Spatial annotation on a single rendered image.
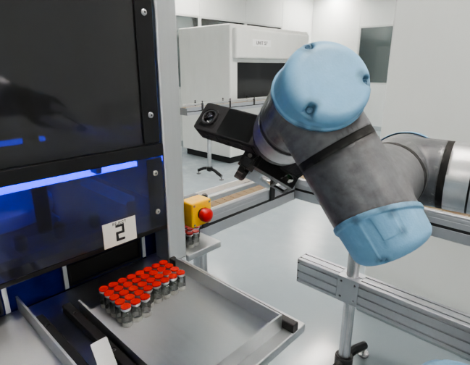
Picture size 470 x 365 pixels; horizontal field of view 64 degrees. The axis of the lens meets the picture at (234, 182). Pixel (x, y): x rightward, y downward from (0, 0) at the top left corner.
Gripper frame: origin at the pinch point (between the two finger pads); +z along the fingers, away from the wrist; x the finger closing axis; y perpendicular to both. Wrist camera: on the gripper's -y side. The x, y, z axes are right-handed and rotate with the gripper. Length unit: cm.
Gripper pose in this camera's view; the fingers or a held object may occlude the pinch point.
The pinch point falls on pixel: (245, 162)
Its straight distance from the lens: 64.1
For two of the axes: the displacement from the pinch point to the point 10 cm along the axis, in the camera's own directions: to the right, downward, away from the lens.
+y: 8.6, 5.1, 0.1
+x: 5.0, -8.4, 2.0
